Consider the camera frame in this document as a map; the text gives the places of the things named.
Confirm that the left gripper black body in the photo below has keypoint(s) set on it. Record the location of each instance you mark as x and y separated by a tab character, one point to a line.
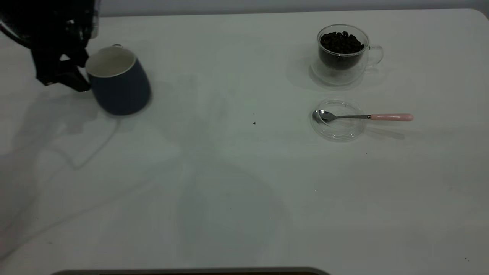
49	23

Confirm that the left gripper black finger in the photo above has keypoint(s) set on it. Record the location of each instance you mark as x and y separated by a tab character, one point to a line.
79	56
51	70

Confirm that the dark blue ceramic mug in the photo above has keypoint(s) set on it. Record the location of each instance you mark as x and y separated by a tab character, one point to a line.
122	93

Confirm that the dark roasted coffee beans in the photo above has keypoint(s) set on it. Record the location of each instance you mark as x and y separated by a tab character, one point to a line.
341	44

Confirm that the clear glass saucer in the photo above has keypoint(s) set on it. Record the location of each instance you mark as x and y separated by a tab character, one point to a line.
340	131

